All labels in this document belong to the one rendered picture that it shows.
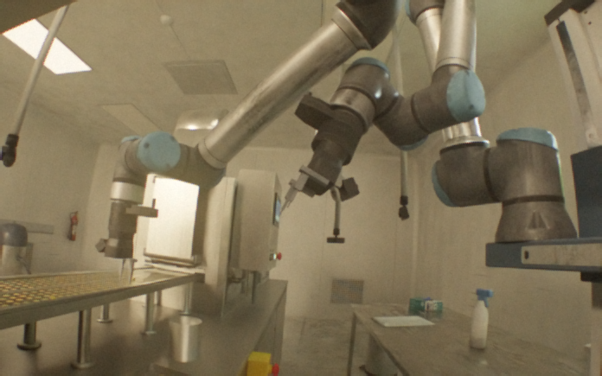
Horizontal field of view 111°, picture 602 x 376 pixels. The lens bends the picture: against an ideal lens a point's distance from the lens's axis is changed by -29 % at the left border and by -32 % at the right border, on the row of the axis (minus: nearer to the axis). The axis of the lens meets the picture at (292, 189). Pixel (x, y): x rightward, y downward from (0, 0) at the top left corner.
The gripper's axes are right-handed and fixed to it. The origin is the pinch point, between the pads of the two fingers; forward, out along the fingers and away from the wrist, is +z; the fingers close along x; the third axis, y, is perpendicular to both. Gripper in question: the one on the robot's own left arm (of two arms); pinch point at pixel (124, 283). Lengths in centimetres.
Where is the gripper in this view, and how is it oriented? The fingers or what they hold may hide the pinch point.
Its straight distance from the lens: 78.8
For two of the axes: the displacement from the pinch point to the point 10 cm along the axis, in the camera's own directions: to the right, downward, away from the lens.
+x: -0.4, -2.0, -9.8
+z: -0.8, 9.8, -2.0
